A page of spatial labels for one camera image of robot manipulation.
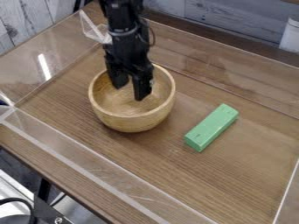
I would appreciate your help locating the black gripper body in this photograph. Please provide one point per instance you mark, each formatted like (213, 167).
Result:
(127, 57)

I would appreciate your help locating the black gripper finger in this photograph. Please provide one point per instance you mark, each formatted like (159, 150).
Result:
(117, 76)
(141, 85)

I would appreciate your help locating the brown wooden bowl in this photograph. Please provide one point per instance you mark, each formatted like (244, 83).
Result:
(120, 111)

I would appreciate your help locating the green rectangular block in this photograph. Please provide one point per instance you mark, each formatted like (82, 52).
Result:
(207, 130)

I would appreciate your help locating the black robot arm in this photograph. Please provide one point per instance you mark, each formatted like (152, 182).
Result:
(123, 19)

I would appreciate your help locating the white cylindrical container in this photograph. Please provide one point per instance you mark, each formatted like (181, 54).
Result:
(289, 39)

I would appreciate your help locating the black table leg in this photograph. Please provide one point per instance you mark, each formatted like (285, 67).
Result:
(44, 190)

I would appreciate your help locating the clear acrylic tray wall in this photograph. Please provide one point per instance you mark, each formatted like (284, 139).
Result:
(145, 178)

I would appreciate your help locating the black metal bracket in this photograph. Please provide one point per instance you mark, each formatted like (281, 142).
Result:
(45, 214)

